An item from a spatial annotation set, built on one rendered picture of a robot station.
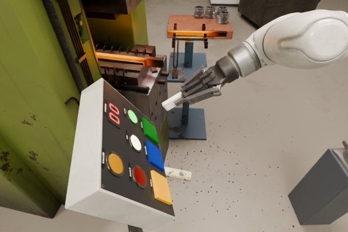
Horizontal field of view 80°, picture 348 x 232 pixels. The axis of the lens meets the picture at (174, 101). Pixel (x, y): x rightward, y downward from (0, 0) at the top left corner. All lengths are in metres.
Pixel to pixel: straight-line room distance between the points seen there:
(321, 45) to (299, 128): 1.96
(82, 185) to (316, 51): 0.47
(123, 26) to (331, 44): 1.07
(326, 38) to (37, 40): 0.66
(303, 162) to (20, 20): 2.04
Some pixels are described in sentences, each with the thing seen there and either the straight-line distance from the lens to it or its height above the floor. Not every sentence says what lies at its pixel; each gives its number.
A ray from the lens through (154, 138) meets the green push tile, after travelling 0.69.
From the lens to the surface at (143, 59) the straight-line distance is 1.07.
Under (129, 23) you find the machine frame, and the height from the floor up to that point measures 1.09.
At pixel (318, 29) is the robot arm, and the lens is 0.43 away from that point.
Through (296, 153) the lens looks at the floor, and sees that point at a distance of 2.15.
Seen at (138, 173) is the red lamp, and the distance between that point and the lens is 0.52.
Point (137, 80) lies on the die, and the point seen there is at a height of 0.96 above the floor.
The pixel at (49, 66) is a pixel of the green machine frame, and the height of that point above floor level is 1.21.
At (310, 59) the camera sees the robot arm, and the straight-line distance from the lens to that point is 0.44.
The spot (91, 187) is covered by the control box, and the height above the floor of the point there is 1.19.
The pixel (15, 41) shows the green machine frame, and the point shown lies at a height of 1.30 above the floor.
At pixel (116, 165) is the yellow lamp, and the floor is 1.17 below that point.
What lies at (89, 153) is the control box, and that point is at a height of 1.19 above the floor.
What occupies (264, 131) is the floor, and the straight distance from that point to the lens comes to 2.18.
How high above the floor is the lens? 1.55
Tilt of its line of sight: 42 degrees down
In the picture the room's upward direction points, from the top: straight up
